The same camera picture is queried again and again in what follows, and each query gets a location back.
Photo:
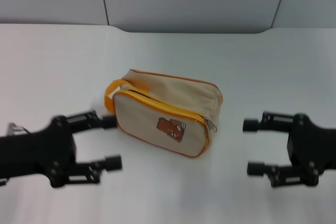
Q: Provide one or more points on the silver zipper pull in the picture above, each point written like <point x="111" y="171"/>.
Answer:
<point x="212" y="125"/>

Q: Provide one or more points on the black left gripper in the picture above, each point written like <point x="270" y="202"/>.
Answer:
<point x="34" y="153"/>

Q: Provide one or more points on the beige food bag yellow zipper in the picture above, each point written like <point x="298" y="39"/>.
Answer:
<point x="147" y="124"/>

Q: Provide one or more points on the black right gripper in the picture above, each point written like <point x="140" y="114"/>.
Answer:
<point x="315" y="145"/>

